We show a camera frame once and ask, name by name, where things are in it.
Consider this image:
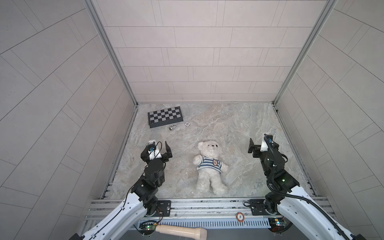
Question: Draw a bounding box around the blue white striped knit sweater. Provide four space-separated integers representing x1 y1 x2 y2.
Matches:
197 156 222 174

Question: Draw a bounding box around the white plush teddy bear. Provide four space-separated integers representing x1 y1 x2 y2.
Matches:
193 140 229 197

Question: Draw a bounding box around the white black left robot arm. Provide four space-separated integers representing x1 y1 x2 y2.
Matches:
70 143 173 240

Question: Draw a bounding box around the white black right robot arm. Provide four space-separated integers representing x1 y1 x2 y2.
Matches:
248 134 364 240

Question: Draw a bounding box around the small silver metal jar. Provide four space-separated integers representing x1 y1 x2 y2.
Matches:
169 125 177 131

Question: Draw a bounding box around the folded black chess board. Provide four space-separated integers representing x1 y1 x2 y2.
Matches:
148 106 183 128

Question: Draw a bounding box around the red round sticker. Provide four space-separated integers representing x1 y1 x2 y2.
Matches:
236 212 245 223

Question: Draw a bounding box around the right green circuit board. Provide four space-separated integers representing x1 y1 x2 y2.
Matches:
268 218 286 233

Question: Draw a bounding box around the green circuit board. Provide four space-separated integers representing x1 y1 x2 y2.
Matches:
138 221 158 236
268 218 286 233

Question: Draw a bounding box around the left green circuit board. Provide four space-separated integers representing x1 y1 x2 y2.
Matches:
138 221 158 236

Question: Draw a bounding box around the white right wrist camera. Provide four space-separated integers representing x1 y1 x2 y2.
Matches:
260 134 274 152

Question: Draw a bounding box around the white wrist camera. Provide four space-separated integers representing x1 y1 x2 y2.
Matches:
148 140 163 161
260 134 274 152

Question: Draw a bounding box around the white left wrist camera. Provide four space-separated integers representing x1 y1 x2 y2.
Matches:
148 140 163 161

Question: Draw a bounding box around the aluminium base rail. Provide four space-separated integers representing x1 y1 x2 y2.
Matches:
82 196 335 230

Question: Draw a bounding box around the beige wooden handle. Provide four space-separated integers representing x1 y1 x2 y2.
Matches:
155 225 208 240

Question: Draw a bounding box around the aluminium corner frame post left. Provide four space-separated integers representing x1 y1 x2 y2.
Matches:
84 0 138 108

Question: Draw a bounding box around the aluminium corner frame post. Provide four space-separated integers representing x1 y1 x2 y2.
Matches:
273 0 338 106
84 0 138 108

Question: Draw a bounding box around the aluminium corner frame post right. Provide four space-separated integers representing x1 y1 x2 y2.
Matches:
273 0 338 106

